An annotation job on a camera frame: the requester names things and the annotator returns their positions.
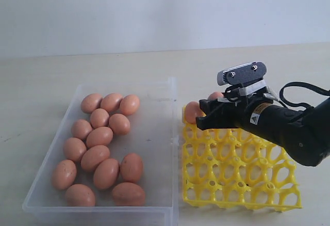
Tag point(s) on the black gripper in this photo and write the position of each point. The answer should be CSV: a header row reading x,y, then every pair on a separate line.
x,y
271,122

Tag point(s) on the brown egg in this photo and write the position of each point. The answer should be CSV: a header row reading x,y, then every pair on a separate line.
x,y
129,105
80,195
106,174
81,128
215,95
91,102
64,174
131,168
111,102
93,157
99,118
74,149
99,136
192,111
119,124
128,194

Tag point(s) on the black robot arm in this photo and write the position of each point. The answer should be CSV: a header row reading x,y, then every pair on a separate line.
x,y
318,129

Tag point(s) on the yellow plastic egg tray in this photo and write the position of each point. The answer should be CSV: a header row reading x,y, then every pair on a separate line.
x,y
232,167

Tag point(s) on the clear plastic bin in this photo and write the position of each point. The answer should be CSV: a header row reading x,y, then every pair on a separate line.
x,y
153,136

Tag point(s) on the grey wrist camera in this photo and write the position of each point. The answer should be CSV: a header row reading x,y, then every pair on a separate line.
x,y
242,73

